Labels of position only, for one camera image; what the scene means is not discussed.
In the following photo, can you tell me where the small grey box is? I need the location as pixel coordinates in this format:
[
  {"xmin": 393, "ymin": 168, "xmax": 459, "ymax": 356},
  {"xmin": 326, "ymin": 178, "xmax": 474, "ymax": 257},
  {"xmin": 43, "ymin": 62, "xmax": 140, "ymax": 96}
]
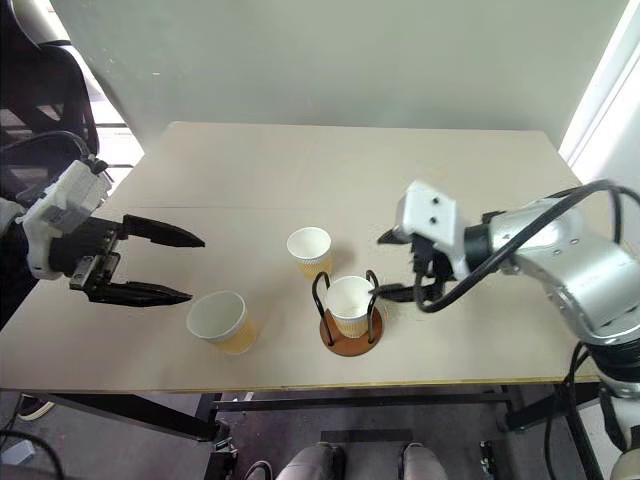
[{"xmin": 3, "ymin": 441, "xmax": 37, "ymax": 465}]

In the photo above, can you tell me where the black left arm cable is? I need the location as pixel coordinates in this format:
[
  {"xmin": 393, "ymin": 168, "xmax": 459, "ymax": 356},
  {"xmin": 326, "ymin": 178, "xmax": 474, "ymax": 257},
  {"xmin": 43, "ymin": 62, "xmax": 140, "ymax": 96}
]
[{"xmin": 0, "ymin": 130, "xmax": 97, "ymax": 162}]

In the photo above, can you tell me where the black wire cup holder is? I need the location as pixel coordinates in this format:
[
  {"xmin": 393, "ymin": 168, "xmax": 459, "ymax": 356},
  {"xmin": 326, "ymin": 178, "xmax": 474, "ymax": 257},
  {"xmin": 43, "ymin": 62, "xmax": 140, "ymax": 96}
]
[{"xmin": 311, "ymin": 269, "xmax": 389, "ymax": 359}]

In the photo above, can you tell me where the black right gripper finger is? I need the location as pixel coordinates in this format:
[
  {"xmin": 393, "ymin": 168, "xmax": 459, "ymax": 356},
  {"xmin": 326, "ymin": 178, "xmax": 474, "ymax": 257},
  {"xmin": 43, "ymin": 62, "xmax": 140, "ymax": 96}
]
[
  {"xmin": 376, "ymin": 226, "xmax": 414, "ymax": 246},
  {"xmin": 370, "ymin": 282, "xmax": 417, "ymax": 303}
]

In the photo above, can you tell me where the black metal table frame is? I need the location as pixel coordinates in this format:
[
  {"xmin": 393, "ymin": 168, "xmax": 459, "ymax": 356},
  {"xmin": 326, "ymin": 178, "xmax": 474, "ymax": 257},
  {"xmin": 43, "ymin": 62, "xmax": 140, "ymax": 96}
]
[{"xmin": 0, "ymin": 383, "xmax": 604, "ymax": 480}]

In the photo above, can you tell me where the black floor cable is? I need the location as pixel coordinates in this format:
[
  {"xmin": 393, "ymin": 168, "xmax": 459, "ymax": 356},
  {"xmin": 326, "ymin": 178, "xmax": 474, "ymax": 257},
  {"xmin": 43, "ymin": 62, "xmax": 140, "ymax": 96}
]
[{"xmin": 0, "ymin": 429, "xmax": 67, "ymax": 480}]

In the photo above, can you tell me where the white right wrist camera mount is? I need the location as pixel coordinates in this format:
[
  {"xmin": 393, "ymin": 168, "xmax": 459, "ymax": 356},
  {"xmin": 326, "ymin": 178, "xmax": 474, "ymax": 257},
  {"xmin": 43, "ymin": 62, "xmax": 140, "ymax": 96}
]
[{"xmin": 394, "ymin": 180, "xmax": 472, "ymax": 281}]

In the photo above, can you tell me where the white and tan paper cup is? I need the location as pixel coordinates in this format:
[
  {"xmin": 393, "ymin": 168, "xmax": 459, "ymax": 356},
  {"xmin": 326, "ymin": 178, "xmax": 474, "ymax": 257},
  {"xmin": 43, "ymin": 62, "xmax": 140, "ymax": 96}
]
[
  {"xmin": 185, "ymin": 290, "xmax": 259, "ymax": 357},
  {"xmin": 326, "ymin": 275, "xmax": 377, "ymax": 339},
  {"xmin": 286, "ymin": 226, "xmax": 334, "ymax": 282}
]

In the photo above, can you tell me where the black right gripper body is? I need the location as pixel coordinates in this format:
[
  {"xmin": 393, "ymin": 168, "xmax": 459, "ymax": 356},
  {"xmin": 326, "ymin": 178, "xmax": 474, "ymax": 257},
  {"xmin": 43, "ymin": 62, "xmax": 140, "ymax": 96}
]
[{"xmin": 408, "ymin": 234, "xmax": 457, "ymax": 302}]

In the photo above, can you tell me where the dark shoe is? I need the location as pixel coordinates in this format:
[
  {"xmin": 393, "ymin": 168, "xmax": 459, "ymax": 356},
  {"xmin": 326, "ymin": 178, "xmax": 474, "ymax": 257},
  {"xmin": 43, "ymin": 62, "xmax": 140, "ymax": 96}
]
[{"xmin": 18, "ymin": 393, "xmax": 55, "ymax": 422}]

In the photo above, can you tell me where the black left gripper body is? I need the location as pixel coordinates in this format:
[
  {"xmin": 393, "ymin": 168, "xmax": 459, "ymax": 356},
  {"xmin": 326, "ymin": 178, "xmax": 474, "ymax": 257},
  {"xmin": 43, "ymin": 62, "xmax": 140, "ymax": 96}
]
[{"xmin": 48, "ymin": 216, "xmax": 127, "ymax": 304}]

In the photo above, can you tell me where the grey rounded shape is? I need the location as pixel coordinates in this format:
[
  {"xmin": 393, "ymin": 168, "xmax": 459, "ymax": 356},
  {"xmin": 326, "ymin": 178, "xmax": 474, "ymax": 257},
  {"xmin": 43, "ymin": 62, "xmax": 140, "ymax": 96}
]
[
  {"xmin": 275, "ymin": 442, "xmax": 347, "ymax": 480},
  {"xmin": 401, "ymin": 441, "xmax": 450, "ymax": 480}
]

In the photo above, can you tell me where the black robot body cable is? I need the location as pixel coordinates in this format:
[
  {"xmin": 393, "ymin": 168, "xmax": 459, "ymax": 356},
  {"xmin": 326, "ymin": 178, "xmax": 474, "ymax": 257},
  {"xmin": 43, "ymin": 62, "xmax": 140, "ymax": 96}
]
[{"xmin": 543, "ymin": 340, "xmax": 592, "ymax": 480}]

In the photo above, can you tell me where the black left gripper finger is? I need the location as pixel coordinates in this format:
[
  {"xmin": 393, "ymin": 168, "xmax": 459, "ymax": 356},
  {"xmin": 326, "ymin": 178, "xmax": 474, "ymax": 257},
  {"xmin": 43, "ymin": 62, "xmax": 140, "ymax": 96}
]
[
  {"xmin": 87, "ymin": 281, "xmax": 194, "ymax": 308},
  {"xmin": 122, "ymin": 214, "xmax": 207, "ymax": 250}
]

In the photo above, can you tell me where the white window frame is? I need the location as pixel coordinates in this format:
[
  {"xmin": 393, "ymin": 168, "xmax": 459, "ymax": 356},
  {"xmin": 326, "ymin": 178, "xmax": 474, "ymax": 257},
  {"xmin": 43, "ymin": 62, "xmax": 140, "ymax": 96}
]
[{"xmin": 558, "ymin": 0, "xmax": 640, "ymax": 187}]

